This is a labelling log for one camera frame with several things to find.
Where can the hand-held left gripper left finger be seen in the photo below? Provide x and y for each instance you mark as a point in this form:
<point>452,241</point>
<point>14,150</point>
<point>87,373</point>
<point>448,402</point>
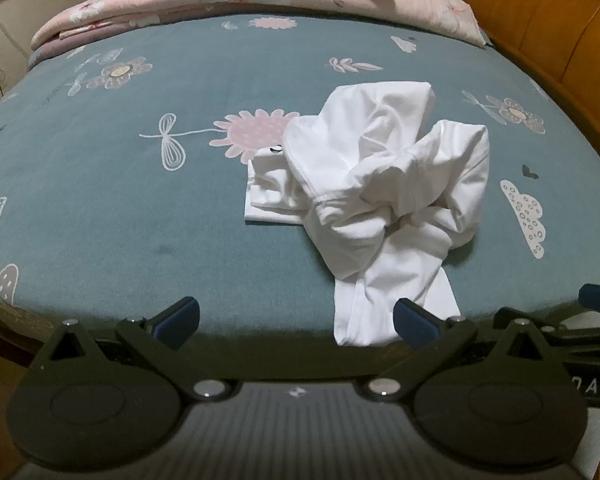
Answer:
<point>180,317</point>

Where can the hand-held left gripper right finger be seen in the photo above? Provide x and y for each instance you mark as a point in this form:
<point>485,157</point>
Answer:
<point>415,325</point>

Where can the white long-sleeved shirt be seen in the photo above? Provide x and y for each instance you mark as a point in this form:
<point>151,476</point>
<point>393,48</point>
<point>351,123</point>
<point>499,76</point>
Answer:
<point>380,185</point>

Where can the wooden headboard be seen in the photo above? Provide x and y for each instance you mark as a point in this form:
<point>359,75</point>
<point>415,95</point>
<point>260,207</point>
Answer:
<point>555,25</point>

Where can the pink floral folded quilt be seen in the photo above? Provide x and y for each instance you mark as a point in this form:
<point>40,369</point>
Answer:
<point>420,5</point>

